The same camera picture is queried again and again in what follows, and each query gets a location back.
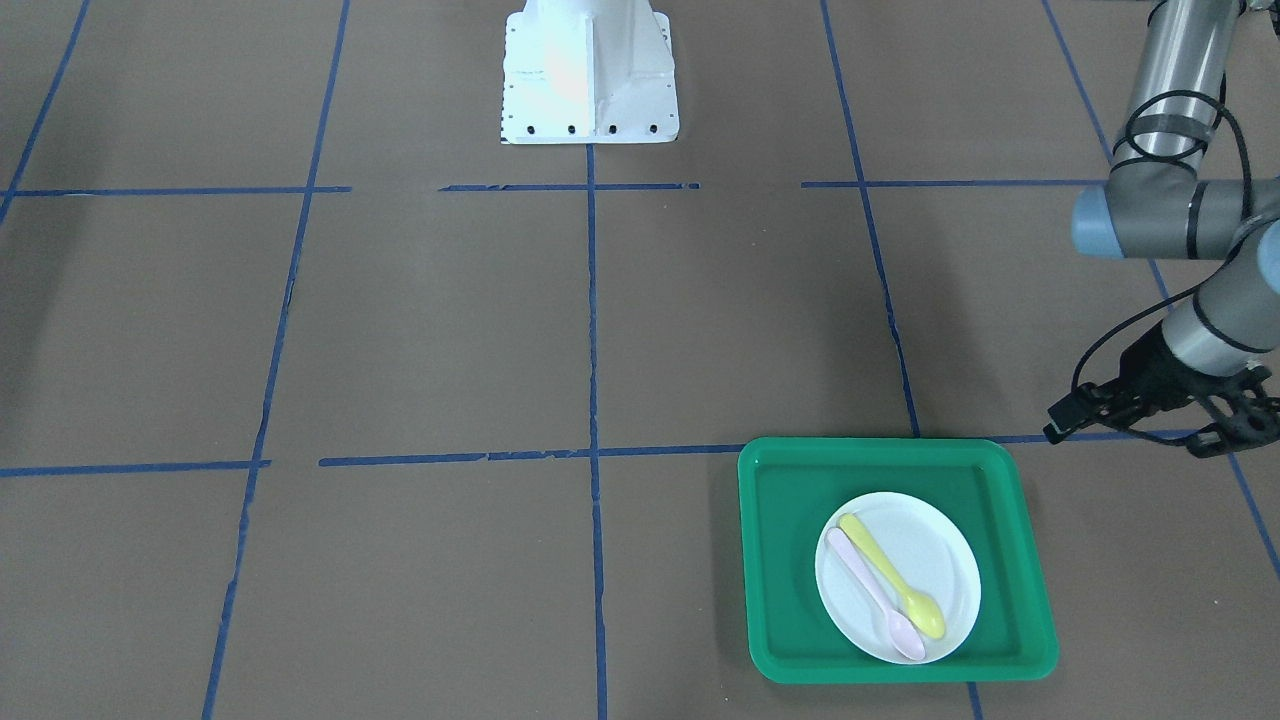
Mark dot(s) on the yellow plastic spoon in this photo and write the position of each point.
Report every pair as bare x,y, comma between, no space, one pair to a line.
920,608

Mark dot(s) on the green plastic tray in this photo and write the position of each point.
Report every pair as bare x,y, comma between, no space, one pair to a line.
788,488

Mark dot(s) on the white camera stand pillar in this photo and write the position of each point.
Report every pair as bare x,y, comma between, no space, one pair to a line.
588,72

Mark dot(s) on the pink plastic spoon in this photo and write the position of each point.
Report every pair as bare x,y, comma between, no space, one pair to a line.
903,635

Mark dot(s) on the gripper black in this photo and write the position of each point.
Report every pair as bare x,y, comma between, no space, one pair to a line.
1152,372

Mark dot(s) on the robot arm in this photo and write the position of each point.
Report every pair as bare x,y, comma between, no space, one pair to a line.
1181,186

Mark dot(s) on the white round plate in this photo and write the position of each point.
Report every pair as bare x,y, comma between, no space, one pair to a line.
932,555

